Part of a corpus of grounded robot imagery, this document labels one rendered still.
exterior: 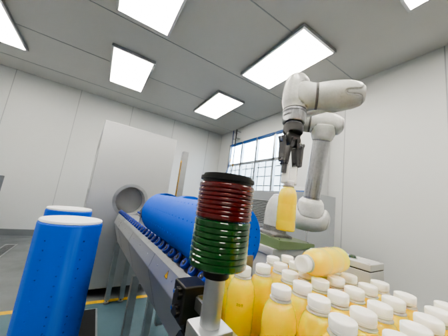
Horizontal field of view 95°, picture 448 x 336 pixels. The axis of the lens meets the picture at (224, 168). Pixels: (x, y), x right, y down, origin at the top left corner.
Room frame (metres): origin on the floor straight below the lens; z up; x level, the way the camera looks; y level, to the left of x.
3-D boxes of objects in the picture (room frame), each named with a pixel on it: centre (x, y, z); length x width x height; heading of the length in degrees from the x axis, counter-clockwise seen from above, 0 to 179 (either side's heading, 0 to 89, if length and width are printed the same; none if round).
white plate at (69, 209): (1.58, 1.09, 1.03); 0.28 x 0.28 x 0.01
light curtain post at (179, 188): (2.19, 0.44, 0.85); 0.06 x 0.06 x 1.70; 33
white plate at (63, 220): (1.14, 0.76, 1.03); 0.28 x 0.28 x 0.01
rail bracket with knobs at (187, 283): (0.61, 0.04, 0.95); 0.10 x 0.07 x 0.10; 123
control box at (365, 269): (0.75, -0.45, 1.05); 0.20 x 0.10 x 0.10; 33
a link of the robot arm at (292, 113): (0.76, -0.25, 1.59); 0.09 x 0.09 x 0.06
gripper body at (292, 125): (0.76, -0.25, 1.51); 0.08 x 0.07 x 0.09; 123
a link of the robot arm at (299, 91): (0.76, -0.26, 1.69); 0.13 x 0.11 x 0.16; 70
